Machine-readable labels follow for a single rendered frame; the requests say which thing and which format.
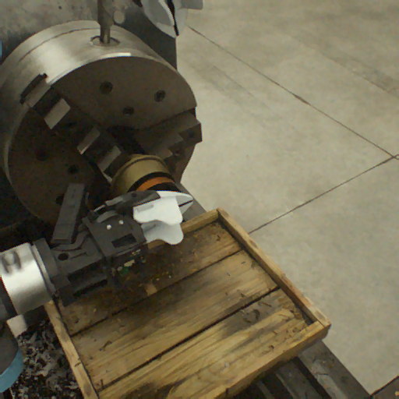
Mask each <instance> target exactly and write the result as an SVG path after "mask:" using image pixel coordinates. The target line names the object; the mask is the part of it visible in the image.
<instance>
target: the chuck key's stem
mask: <svg viewBox="0 0 399 399"><path fill-rule="evenodd" d="M97 23H98V24H99V25H100V30H101V40H100V44H110V38H111V27H112V26H113V24H114V22H113V20H112V19H111V17H110V16H109V15H108V12H107V11H106V9H105V7H103V4H102V0H97Z"/></svg>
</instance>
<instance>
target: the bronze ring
mask: <svg viewBox="0 0 399 399"><path fill-rule="evenodd" d="M130 157H131V158H132V159H131V160H129V161H126V162H125V164H124V165H122V166H121V167H120V168H119V169H118V171H117V172H115V175H114V177H113V179H112V180H111V187H110V192H111V198H112V199H115V198H116V197H119V196H120V195H121V194H124V193H127V192H133V191H144V190H155V191H170V192H181V190H180V189H178V186H177V185H176V184H175V179H174V178H173V176H172V175H171V174H170V172H169V171H168V168H167V166H166V164H165V163H164V161H163V160H162V159H161V158H159V157H156V156H154V155H141V154H133V155H130Z"/></svg>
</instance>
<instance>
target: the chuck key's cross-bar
mask: <svg viewBox="0 0 399 399"><path fill-rule="evenodd" d="M102 4H103V7H105V9H106V11H107V12H108V15H109V16H110V17H111V19H112V20H113V22H114V23H116V25H122V24H123V23H124V22H125V20H126V16H125V14H124V13H123V12H122V11H121V9H120V8H118V7H117V6H116V4H115V3H114V2H112V1H111V0H102Z"/></svg>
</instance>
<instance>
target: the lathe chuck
mask: <svg viewBox="0 0 399 399"><path fill-rule="evenodd" d="M97 37H101V30H100V29H90V30H79V31H74V32H71V33H67V34H63V35H60V36H58V37H54V38H52V39H50V40H49V41H47V42H45V43H43V44H42V45H39V46H38V47H36V48H35V49H34V50H32V52H30V53H29V54H28V55H26V56H24V57H23V58H22V60H21V61H20V62H19V63H18V64H16V65H15V68H14V69H13V70H12V71H11V73H9V74H8V76H7V77H6V79H5V81H4V83H3V84H2V86H1V87H0V165H1V166H2V169H3V171H4V173H5V176H7V178H8V179H9V182H10V184H11V185H12V187H13V189H14V191H15V193H16V195H17V198H19V200H20V201H21V203H22V204H23V205H24V206H25V207H26V208H27V209H28V210H29V211H30V212H32V213H33V214H35V216H36V217H39V218H40V219H41V220H43V221H47V222H48V223H51V224H56V222H57V220H58V214H60V211H61V208H62V202H63V198H64V194H65V191H67V188H68V184H69V183H86V184H87V189H88V192H90V193H91V194H92V191H93V188H94V183H95V180H96V177H97V173H96V171H95V170H94V169H92V168H91V167H90V165H89V162H91V160H89V159H88V158H86V157H84V155H82V154H81V153H80V152H79V150H78V149H77V147H76V146H74V145H73V144H72V143H70V142H68V141H67V140H65V138H63V137H61V136H60V135H58V134H57V133H54V131H52V130H51V128H50V127H48V124H47V123H46V121H45V120H44V119H43V118H42V116H41V114H40V113H38V112H37V111H35V110H34V109H32V108H31V107H30V106H29V105H28V104H27V103H26V102H24V101H25V100H26V99H25V98H24V97H26V96H27V94H28V93H29V92H30V91H31V90H32V89H33V88H34V87H35V86H36V85H37V84H38V82H39V81H40V80H41V79H43V78H46V76H48V77H49V78H47V79H46V80H45V81H46V83H48V85H49V86H50V87H52V88H53V89H56V91H57V92H58V93H60V94H61V95H63V96H64V97H65V99H68V100H69V101H71V102H72V104H74V105H75V106H77V107H78V108H79V109H81V110H83V112H84V113H85V114H87V115H89V116H90V117H91V118H92V119H93V120H94V121H96V122H98V123H99V124H100V125H102V127H104V128H105V129H108V128H111V127H115V126H117V127H116V130H115V132H114V133H113V137H114V138H115V139H116V140H117V141H118V144H120V145H121V146H122V148H123V149H124V150H125V151H126V153H127V154H128V155H133V154H136V152H135V150H134V149H133V148H132V145H131V144H130V141H129V138H128V135H127V131H126V127H130V128H132V129H134V130H135V131H136V132H138V131H141V130H143V129H146V128H148V127H151V126H153V125H156V124H158V123H161V122H164V120H166V119H168V118H172V117H174V116H176V115H179V114H182V113H184V112H186V111H188V110H189V109H191V108H195V107H197V103H196V97H195V95H194V93H193V90H191V88H190V86H189V84H188V82H187V81H186V80H185V78H184V77H183V76H182V75H181V74H180V73H179V72H178V71H177V70H175V68H174V67H172V66H171V65H169V64H168V63H167V61H165V60H164V59H163V58H162V57H160V56H159V55H158V53H157V52H154V51H153V50H152V49H151V47H149V46H148V45H146V44H144V43H143V42H142V41H141V40H138V39H136V38H134V37H131V35H128V34H125V33H121V32H118V31H117V30H111V40H113V41H116V42H117V44H115V46H110V45H99V44H95V43H94V42H93V39H95V38H97ZM23 102H24V103H23ZM195 147H196V145H194V146H192V147H189V148H186V149H185V159H184V160H181V161H180V162H178V163H176V164H175V173H176V174H174V175H172V176H173V178H174V179H175V182H177V180H178V179H179V178H180V177H181V176H182V174H183V171H184V170H185V168H186V167H187V165H188V163H189V160H190V158H192V155H193V153H194V150H195Z"/></svg>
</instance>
